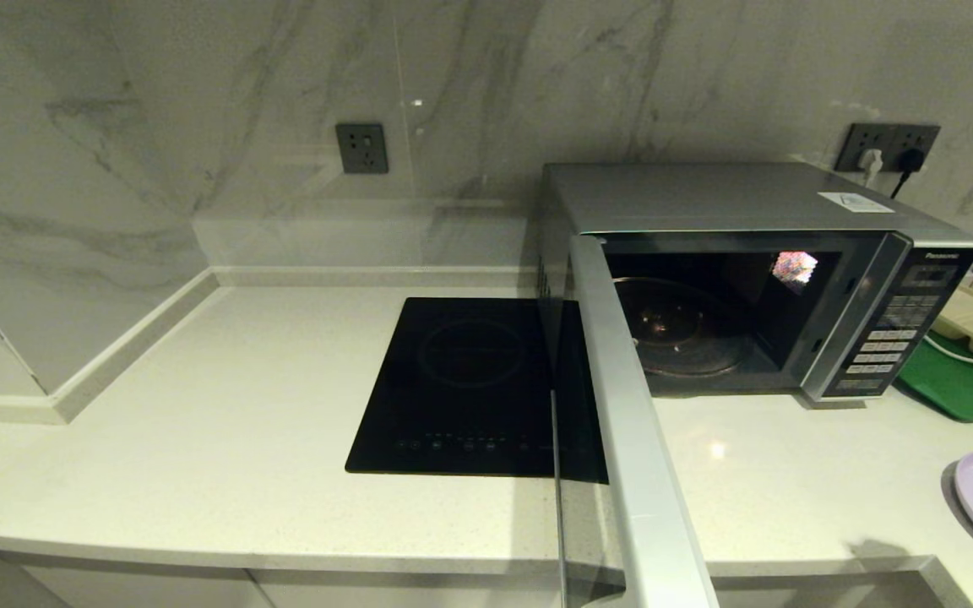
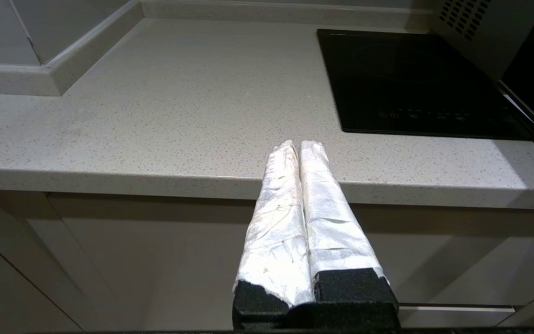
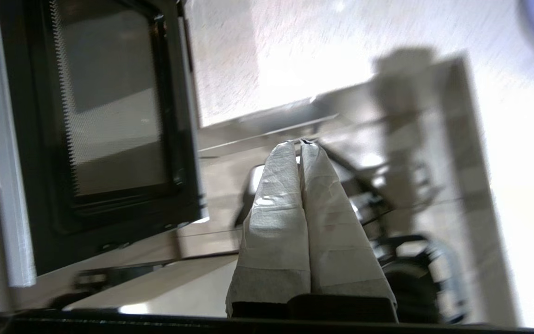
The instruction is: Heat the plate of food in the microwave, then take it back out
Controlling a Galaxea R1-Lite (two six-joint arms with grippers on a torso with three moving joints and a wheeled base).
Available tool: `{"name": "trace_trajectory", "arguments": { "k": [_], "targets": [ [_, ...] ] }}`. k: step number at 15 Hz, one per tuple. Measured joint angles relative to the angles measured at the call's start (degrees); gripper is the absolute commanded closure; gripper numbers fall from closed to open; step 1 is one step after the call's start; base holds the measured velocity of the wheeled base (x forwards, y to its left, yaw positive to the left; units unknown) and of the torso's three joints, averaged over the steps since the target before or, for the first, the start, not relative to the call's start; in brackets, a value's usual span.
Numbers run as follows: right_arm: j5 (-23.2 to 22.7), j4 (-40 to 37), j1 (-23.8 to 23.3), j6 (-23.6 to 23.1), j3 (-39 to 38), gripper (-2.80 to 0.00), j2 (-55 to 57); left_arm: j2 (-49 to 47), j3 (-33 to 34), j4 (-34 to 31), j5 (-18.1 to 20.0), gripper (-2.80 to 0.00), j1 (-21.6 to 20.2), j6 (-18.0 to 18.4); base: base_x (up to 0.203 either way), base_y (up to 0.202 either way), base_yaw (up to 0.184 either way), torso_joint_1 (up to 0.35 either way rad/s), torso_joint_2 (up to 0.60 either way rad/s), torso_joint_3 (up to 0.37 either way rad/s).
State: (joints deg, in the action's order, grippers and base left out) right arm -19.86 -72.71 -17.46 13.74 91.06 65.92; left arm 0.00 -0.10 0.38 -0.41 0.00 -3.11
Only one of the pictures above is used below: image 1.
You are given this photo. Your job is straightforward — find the dark glass microwave door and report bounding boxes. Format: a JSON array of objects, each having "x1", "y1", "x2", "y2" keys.
[{"x1": 550, "y1": 234, "x2": 720, "y2": 608}]

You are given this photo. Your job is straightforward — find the silver Panasonic microwave oven body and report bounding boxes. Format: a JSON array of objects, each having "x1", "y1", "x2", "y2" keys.
[{"x1": 535, "y1": 162, "x2": 973, "y2": 410}]

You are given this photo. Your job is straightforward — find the black induction cooktop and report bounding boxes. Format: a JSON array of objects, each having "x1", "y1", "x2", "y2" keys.
[{"x1": 345, "y1": 297, "x2": 557, "y2": 479}]

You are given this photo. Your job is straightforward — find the white base cabinet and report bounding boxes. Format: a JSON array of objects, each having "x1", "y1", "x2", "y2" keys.
[{"x1": 0, "y1": 547, "x2": 973, "y2": 608}]

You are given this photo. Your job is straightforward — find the green plastic tray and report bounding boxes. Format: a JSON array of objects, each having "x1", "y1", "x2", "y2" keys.
[{"x1": 896, "y1": 332, "x2": 973, "y2": 423}]

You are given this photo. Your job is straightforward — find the grey single wall socket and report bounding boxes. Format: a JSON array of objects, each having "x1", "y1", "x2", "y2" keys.
[{"x1": 335, "y1": 124, "x2": 389, "y2": 176}]

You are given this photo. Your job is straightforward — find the grey double wall socket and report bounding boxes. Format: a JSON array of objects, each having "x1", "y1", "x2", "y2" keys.
[{"x1": 834, "y1": 124, "x2": 942, "y2": 174}]

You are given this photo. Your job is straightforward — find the black power plug with cable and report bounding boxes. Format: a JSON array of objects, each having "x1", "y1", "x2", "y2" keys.
[{"x1": 889, "y1": 150, "x2": 928, "y2": 202}]

